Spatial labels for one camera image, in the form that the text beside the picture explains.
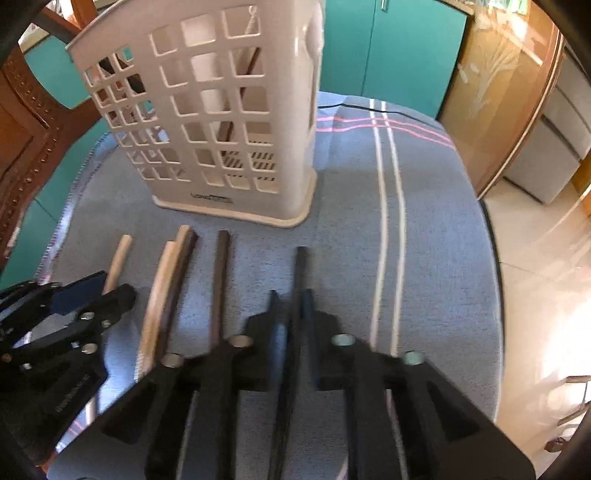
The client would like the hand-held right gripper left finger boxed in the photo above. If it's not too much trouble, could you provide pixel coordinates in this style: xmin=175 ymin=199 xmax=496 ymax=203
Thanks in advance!
xmin=90 ymin=290 xmax=291 ymax=480

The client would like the grey refrigerator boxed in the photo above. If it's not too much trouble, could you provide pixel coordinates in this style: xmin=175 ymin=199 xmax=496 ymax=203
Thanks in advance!
xmin=503 ymin=46 xmax=591 ymax=205

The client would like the wood framed glass door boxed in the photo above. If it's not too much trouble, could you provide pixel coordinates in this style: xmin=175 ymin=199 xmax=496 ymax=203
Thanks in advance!
xmin=438 ymin=0 xmax=566 ymax=200

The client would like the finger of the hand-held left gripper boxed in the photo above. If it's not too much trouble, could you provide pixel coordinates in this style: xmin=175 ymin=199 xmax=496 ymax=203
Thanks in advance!
xmin=0 ymin=283 xmax=137 ymax=370
xmin=0 ymin=272 xmax=108 ymax=334

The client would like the slatted wooden chair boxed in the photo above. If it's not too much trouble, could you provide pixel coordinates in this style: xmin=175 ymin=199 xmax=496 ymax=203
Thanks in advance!
xmin=545 ymin=374 xmax=591 ymax=453

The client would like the blue plaid cloth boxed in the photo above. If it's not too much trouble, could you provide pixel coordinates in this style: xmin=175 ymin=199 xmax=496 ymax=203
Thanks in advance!
xmin=34 ymin=90 xmax=504 ymax=480

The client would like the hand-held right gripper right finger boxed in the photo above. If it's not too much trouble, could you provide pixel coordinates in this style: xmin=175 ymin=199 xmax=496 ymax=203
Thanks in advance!
xmin=299 ymin=288 xmax=536 ymax=480

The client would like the white plastic utensil basket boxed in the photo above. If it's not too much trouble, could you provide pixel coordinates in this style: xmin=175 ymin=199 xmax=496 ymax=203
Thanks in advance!
xmin=66 ymin=0 xmax=326 ymax=230

